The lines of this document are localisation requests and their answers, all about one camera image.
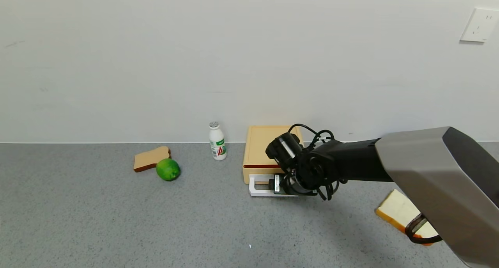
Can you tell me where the yellow drawer cabinet case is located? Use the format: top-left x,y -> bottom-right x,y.
243,125 -> 304,167

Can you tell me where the brown toast slice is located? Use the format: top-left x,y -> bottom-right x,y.
133,146 -> 171,173

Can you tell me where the green lime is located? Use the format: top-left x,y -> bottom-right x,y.
156,158 -> 181,182

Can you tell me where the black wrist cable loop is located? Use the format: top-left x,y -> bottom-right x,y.
317,178 -> 348,201

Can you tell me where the black camera cable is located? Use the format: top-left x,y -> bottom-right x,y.
288,123 -> 336,147

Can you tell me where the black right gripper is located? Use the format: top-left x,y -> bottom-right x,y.
268,173 -> 297,195

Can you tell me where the white milk drink bottle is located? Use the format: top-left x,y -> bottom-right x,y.
209,122 -> 228,161

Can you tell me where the white wall socket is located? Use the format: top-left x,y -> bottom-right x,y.
460,8 -> 499,43

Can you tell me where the white bread slice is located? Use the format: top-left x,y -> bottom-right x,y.
375,189 -> 440,246

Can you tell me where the black braided elbow cable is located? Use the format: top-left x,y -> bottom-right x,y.
405,213 -> 444,245

